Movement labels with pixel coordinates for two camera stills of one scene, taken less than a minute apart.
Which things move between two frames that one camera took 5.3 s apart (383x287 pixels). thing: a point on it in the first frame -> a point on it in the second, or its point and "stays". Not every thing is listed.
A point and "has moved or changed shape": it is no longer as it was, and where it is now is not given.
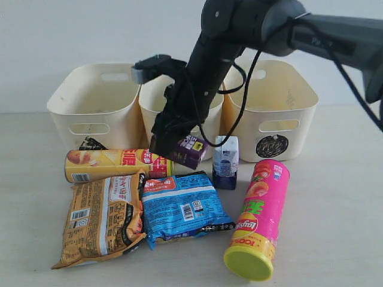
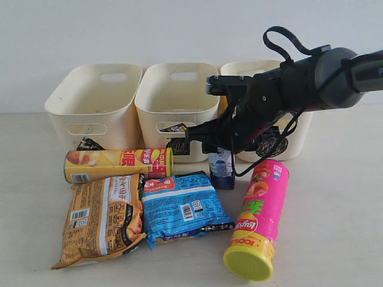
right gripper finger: x=163 y=144 -> x=206 y=132
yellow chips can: x=82 y=165 stays
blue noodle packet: x=178 y=205 stays
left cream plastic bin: x=101 y=102 stays
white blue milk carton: x=225 y=161 stays
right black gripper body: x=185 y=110 -> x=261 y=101
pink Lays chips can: x=249 y=257 stays
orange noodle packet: x=105 y=217 stays
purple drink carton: x=190 y=151 has moved or changed shape
